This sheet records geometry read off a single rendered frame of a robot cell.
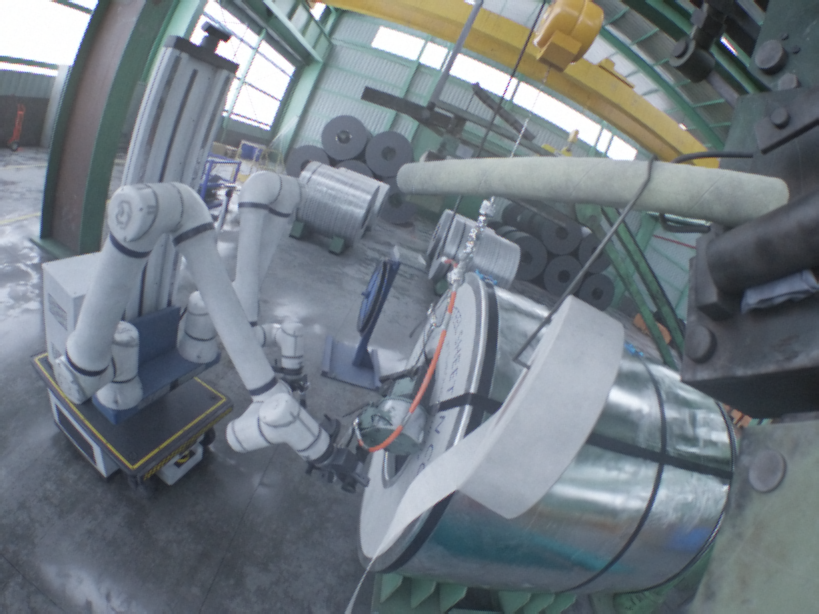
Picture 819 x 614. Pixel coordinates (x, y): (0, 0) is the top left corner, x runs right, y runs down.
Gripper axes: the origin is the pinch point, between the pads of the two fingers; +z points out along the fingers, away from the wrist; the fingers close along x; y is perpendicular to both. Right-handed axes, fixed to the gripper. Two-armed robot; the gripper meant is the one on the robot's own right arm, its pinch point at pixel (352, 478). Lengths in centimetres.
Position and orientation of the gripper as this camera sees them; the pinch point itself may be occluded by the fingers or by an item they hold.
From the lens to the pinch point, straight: 103.2
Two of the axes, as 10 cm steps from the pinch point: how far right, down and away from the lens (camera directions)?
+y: -2.5, 6.3, -7.3
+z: 4.2, 7.5, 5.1
